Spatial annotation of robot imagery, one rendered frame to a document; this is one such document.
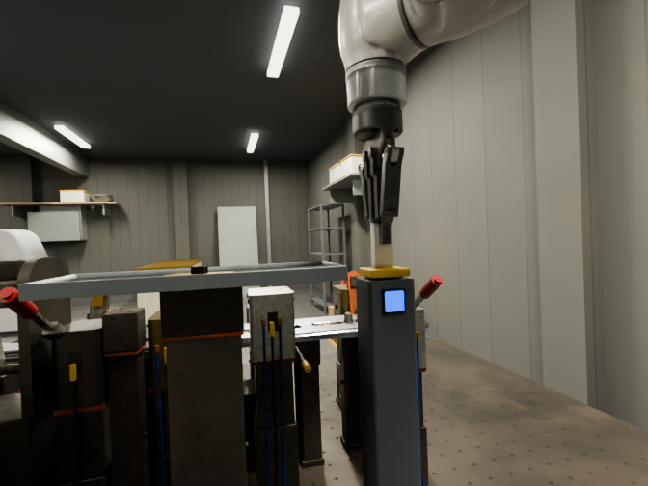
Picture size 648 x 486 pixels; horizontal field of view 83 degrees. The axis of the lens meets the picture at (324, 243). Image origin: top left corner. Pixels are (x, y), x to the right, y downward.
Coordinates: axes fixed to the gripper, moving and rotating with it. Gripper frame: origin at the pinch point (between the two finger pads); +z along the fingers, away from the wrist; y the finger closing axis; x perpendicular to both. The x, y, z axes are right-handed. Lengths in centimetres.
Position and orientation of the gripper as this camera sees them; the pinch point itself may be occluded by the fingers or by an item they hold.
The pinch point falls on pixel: (382, 244)
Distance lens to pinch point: 56.5
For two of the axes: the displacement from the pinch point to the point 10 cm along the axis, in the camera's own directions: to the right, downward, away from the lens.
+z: 0.4, 10.0, 0.1
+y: -2.3, 0.0, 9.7
